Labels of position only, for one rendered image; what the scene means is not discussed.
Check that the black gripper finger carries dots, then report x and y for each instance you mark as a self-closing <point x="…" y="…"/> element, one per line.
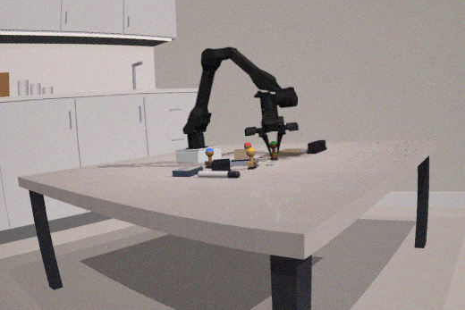
<point x="265" y="137"/>
<point x="279" y="137"/>

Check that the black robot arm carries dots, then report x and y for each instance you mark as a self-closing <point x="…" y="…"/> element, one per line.
<point x="210" y="60"/>

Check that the white marker pen with black tip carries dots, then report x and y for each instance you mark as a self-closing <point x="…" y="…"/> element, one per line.
<point x="230" y="174"/>

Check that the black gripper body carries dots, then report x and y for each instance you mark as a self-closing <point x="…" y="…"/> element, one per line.
<point x="291" y="126"/>

